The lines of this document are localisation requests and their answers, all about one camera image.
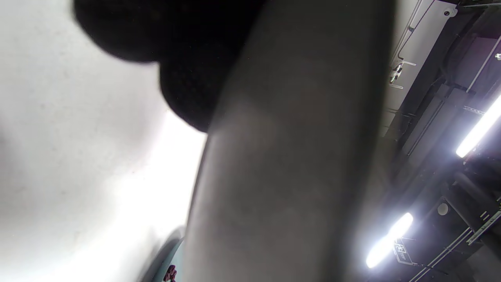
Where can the person's left hand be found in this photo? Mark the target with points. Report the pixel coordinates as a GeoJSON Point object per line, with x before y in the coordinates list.
{"type": "Point", "coordinates": [188, 39]}

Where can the grey plate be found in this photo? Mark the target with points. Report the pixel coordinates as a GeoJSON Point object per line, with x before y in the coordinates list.
{"type": "Point", "coordinates": [282, 156]}

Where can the teal plate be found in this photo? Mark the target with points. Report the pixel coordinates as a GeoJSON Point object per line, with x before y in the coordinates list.
{"type": "Point", "coordinates": [162, 262]}

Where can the shrivelled dark red cranberry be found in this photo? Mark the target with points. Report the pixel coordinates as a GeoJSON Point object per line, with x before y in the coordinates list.
{"type": "Point", "coordinates": [168, 277]}
{"type": "Point", "coordinates": [172, 269]}

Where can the black ceiling ductwork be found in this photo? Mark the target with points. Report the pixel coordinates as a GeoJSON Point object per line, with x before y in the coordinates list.
{"type": "Point", "coordinates": [450, 117]}

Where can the ceiling tube light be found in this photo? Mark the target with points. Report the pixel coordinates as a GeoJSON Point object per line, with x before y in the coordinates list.
{"type": "Point", "coordinates": [389, 241]}
{"type": "Point", "coordinates": [479, 129]}

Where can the hanging ceiling sign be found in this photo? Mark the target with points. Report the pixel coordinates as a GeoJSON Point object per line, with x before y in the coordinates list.
{"type": "Point", "coordinates": [402, 252]}

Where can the round ceiling sensor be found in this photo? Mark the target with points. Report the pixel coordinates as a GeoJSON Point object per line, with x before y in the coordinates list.
{"type": "Point", "coordinates": [442, 208]}

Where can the white ceiling bracket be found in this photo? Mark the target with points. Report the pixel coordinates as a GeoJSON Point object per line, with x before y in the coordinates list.
{"type": "Point", "coordinates": [398, 72]}

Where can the white ceiling dome camera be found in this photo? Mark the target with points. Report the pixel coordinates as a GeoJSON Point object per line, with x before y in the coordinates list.
{"type": "Point", "coordinates": [450, 11]}

